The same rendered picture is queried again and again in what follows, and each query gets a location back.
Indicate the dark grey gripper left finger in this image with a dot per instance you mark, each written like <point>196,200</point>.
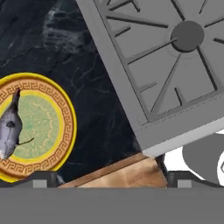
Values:
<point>43,177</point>

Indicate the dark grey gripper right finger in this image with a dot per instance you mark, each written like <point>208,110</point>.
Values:
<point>175,176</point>

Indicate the brown wooden cupboard front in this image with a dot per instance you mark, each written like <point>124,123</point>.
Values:
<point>125,173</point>

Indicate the yellow patterned round plate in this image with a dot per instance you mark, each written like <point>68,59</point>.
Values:
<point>43,122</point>

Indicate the grey hob with grates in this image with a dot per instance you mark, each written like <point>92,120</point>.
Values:
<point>163,81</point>

